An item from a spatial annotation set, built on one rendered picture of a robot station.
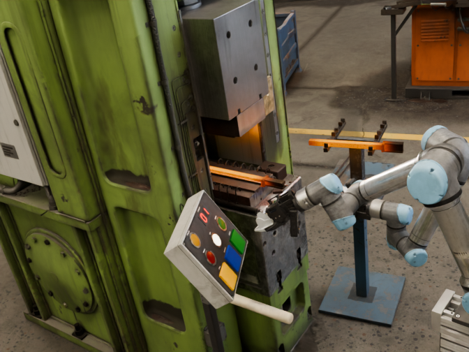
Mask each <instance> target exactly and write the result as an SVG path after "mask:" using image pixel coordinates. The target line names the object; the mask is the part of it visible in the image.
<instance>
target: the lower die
mask: <svg viewBox="0 0 469 352"><path fill-rule="evenodd" d="M209 165H210V166H213V167H217V168H223V169H227V170H233V171H237V172H241V173H247V174H251V175H257V176H261V177H265V176H266V175H268V176H269V177H270V178H274V177H273V174H271V173H267V174H265V173H264V172H260V171H258V172H257V171H256V170H248V169H246V168H242V169H241V168H240V167H236V166H234V167H232V166H229V165H226V166H225V164H222V163H219V164H217V163H216V162H212V161H209ZM211 178H212V181H215V183H216V185H215V184H214V182H213V186H214V189H213V190H212V191H213V195H214V197H215V198H218V199H220V196H219V191H218V185H219V184H220V183H223V184H224V188H223V185H220V192H221V198H222V199H223V200H226V201H228V195H227V187H228V185H232V189H231V187H230V186H229V187H228V194H229V199H230V201H231V202H233V203H236V196H235V189H236V188H237V187H238V186H239V187H240V189H241V191H239V188H238V189H237V200H238V202H239V204H242V205H246V206H250V207H255V206H256V205H258V204H259V203H260V202H261V201H262V200H263V199H264V198H265V197H266V196H267V195H268V194H269V193H270V192H272V191H273V189H275V188H273V187H270V186H265V187H262V183H261V182H258V181H254V180H251V179H244V178H241V177H235V176H231V175H225V174H221V173H215V172H212V171H211ZM261 198H262V200H260V199H261Z"/></svg>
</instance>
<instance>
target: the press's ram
mask: <svg viewBox="0 0 469 352"><path fill-rule="evenodd" d="M201 3H202V5H201V6H200V7H198V8H195V9H192V10H187V11H182V12H181V16H182V20H183V25H184V32H185V36H186V43H187V47H188V54H189V58H190V63H191V69H192V74H193V80H194V85H195V92H196V96H197V100H198V107H199V111H200V116H201V117H209V118H214V119H223V120H228V121H230V120H231V119H233V118H234V117H236V116H237V115H238V113H241V112H243V111H244V110H245V109H247V108H248V107H249V106H251V105H253V104H254V103H255V102H256V101H258V100H260V98H262V97H263V96H265V95H266V94H268V93H269V87H268V81H267V69H266V63H265V52H264V46H263V39H262V29H261V22H260V11H259V5H258V0H201Z"/></svg>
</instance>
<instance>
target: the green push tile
mask: <svg viewBox="0 0 469 352"><path fill-rule="evenodd" d="M229 241H230V243H231V244H232V245H233V246H234V247H235V248H236V250H237V251H238V252H239V253H240V254H241V255H242V254H243V252H244V247H245V243H246V242H245V241H244V239H243V238H242V237H241V236H240V235H239V233H238V232H237V231H236V230H235V229H233V230H232V233H231V236H230V240H229Z"/></svg>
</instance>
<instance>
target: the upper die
mask: <svg viewBox="0 0 469 352"><path fill-rule="evenodd" d="M200 118H201V122H202V129H203V131H206V132H210V133H218V134H223V135H231V136H235V137H241V136H243V134H245V133H246V132H247V131H249V130H250V129H252V128H253V127H254V126H255V125H257V124H258V123H260V122H261V121H262V120H263V119H264V118H266V117H265V106H264V100H263V97H262V98H260V100H258V101H256V102H255V103H254V104H253V105H251V106H249V107H248V108H247V109H245V110H244V111H243V112H241V113H238V115H237V116H236V117H234V118H233V119H231V120H230V121H228V120H223V119H214V118H209V117H200Z"/></svg>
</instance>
